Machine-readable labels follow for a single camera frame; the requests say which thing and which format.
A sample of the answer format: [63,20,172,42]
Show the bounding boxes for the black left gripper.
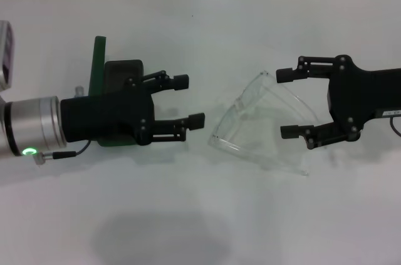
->
[60,70,206,147]

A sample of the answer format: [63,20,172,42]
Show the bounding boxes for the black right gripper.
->
[276,54,401,150]

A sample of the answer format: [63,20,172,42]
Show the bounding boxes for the clear white glasses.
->
[207,70,321,178]

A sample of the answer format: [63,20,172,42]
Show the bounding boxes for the green glasses case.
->
[88,35,145,148]

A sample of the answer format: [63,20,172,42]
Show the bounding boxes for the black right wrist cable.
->
[389,117,401,137]

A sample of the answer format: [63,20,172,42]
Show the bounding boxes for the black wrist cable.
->
[32,140,93,166]
[389,117,401,137]

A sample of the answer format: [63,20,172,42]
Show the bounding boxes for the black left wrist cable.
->
[32,140,93,166]

